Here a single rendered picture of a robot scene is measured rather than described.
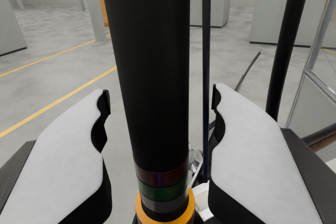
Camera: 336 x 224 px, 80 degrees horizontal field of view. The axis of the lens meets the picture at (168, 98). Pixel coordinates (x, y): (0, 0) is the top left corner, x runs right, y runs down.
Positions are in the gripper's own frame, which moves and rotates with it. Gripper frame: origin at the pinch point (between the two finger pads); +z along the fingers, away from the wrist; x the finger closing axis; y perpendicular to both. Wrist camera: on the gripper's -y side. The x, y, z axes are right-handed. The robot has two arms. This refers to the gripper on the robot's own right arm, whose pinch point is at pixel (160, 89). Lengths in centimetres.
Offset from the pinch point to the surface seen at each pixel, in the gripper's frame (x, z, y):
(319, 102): 87, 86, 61
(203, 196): 3.0, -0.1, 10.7
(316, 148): 16.4, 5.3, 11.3
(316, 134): 16.2, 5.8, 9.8
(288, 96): 174, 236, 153
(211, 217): 3.5, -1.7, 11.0
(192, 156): 7, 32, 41
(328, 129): 18.2, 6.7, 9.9
